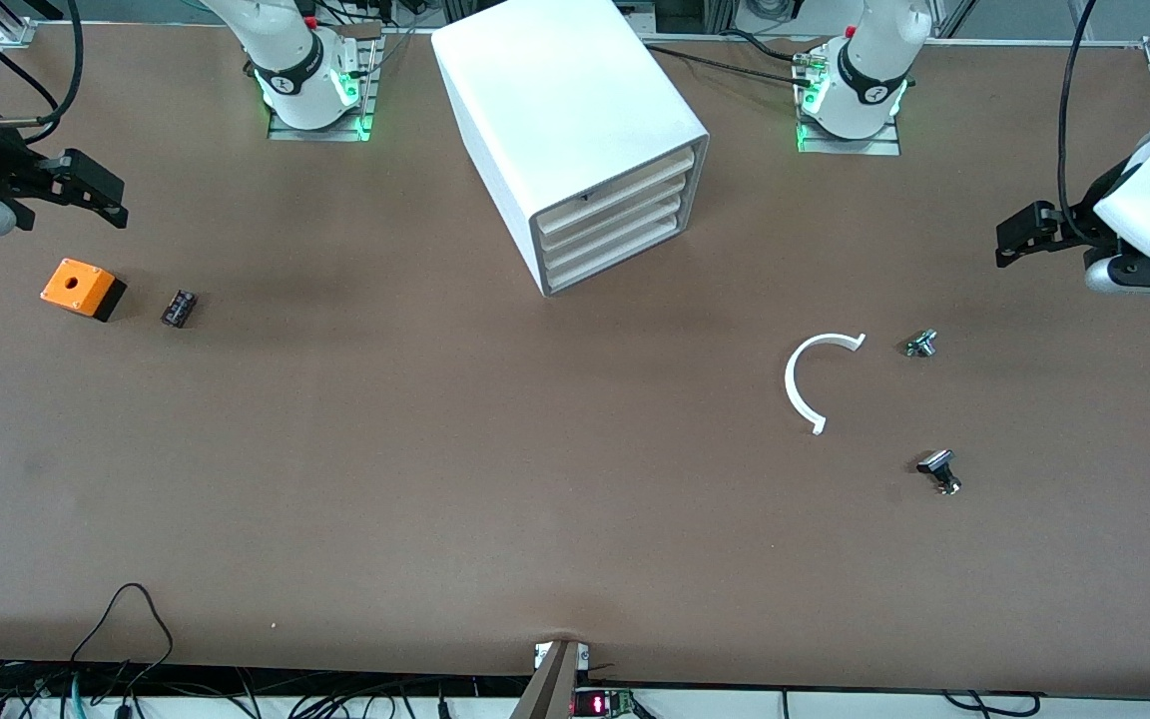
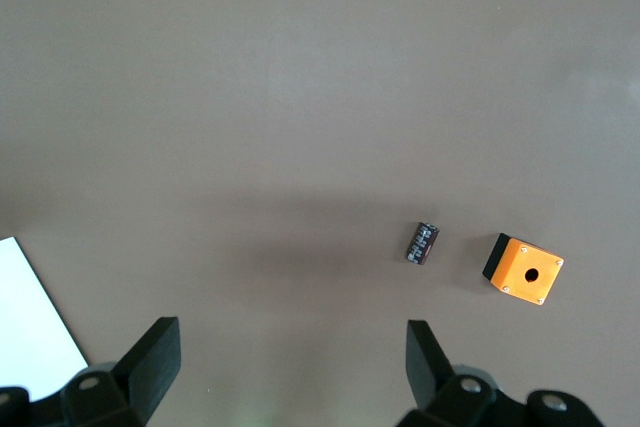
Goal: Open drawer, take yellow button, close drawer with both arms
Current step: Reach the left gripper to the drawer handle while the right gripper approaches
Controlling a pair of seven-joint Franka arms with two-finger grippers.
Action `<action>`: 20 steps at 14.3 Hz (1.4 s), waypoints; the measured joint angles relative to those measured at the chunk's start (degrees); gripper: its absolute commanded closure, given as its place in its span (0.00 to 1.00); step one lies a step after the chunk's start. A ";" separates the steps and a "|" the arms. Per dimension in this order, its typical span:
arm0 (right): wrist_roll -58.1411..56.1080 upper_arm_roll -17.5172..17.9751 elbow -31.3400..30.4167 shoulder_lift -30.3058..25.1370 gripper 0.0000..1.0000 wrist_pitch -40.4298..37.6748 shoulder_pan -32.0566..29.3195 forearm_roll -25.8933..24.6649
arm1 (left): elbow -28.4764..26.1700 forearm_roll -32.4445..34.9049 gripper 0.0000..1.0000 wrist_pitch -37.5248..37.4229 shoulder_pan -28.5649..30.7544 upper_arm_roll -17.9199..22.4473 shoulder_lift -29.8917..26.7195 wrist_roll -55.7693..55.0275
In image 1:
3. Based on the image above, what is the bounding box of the black headed silver push button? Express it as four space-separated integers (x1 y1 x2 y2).
916 449 962 496

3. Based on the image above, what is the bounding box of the orange box with black base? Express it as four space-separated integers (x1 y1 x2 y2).
40 258 127 323

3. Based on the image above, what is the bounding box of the white curved plastic arc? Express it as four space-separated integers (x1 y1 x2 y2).
785 333 867 436

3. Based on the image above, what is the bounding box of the circuit board with red display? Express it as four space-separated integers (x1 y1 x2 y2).
573 687 636 718

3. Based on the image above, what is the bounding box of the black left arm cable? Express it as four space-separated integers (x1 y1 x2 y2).
1059 0 1100 221

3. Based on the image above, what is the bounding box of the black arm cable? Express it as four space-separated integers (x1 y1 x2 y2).
0 0 85 129
1059 0 1100 221

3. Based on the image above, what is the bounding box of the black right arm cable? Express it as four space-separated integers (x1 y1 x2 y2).
0 0 85 129

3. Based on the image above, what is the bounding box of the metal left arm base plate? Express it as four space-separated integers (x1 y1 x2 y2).
797 45 902 156

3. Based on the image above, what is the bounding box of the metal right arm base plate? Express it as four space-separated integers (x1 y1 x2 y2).
269 25 383 142

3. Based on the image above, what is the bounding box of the thin black table cable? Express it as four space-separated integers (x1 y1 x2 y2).
647 44 816 86

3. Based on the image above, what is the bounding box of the thin black looped cable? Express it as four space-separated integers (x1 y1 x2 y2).
69 583 175 690

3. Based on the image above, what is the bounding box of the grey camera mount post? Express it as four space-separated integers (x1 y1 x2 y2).
510 639 591 719

